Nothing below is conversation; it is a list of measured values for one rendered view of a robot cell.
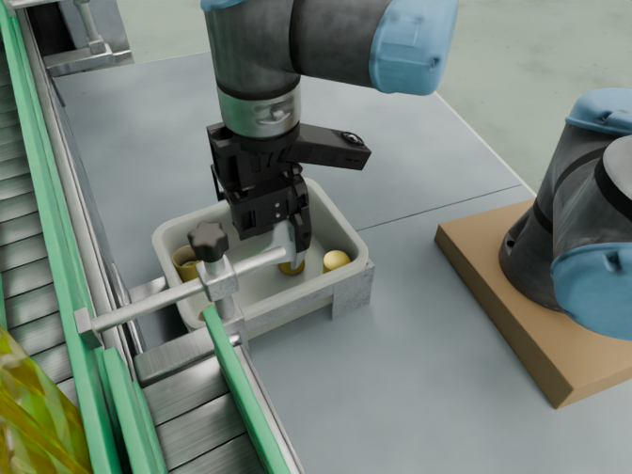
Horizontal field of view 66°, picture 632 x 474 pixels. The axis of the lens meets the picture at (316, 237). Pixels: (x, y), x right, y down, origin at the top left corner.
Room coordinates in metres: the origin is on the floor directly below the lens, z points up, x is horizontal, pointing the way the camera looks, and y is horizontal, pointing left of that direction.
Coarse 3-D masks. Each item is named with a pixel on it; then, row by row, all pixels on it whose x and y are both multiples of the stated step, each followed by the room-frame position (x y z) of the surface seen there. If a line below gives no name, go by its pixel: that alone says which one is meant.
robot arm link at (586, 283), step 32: (608, 160) 0.28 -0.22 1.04; (576, 192) 0.31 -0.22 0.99; (608, 192) 0.26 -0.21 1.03; (576, 224) 0.27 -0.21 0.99; (608, 224) 0.24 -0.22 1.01; (576, 256) 0.24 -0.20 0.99; (608, 256) 0.22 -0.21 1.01; (576, 288) 0.22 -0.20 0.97; (608, 288) 0.21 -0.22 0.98; (576, 320) 0.22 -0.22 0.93; (608, 320) 0.21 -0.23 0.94
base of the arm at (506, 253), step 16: (528, 224) 0.39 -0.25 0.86; (544, 224) 0.37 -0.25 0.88; (512, 240) 0.41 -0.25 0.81; (528, 240) 0.37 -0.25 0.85; (544, 240) 0.36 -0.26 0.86; (512, 256) 0.37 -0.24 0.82; (528, 256) 0.36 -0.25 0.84; (544, 256) 0.35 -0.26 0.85; (512, 272) 0.36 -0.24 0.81; (528, 272) 0.35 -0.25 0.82; (544, 272) 0.34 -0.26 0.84; (528, 288) 0.34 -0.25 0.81; (544, 288) 0.33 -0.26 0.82; (544, 304) 0.32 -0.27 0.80
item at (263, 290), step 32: (320, 192) 0.46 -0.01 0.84; (192, 224) 0.41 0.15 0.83; (224, 224) 0.43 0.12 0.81; (320, 224) 0.44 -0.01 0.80; (160, 256) 0.36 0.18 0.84; (320, 256) 0.41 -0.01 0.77; (352, 256) 0.37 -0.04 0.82; (256, 288) 0.36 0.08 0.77; (288, 288) 0.36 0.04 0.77; (320, 288) 0.32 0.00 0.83; (192, 320) 0.27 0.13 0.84
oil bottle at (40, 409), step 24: (0, 336) 0.12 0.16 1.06; (0, 360) 0.11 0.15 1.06; (24, 360) 0.12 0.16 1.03; (0, 384) 0.10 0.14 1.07; (24, 384) 0.11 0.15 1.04; (48, 384) 0.13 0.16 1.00; (0, 408) 0.09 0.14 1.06; (24, 408) 0.09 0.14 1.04; (48, 408) 0.11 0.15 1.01; (72, 408) 0.13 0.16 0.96; (24, 432) 0.09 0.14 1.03; (48, 432) 0.09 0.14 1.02; (72, 432) 0.11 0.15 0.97; (72, 456) 0.09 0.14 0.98
